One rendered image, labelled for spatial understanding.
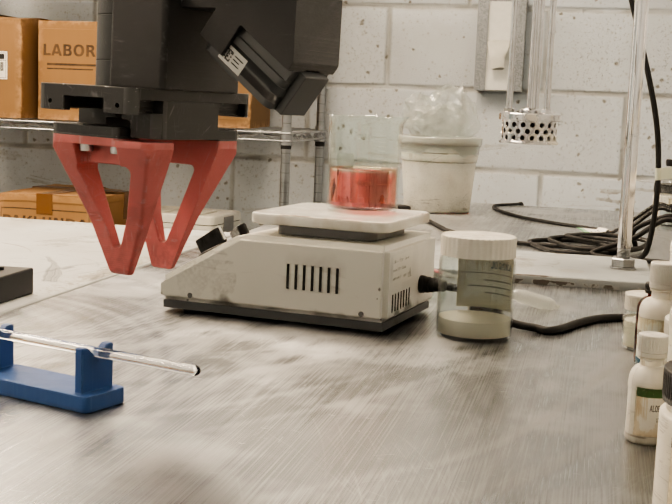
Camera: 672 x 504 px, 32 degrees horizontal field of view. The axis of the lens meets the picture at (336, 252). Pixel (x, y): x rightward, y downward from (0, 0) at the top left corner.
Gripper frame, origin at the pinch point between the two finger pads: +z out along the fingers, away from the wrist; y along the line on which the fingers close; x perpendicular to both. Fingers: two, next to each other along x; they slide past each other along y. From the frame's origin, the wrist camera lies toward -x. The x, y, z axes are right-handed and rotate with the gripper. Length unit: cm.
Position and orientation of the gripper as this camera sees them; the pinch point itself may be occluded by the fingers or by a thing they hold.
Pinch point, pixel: (143, 255)
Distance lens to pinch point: 64.9
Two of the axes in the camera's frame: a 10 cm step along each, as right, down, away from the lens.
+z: -0.6, 9.9, 1.3
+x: -8.6, -1.2, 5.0
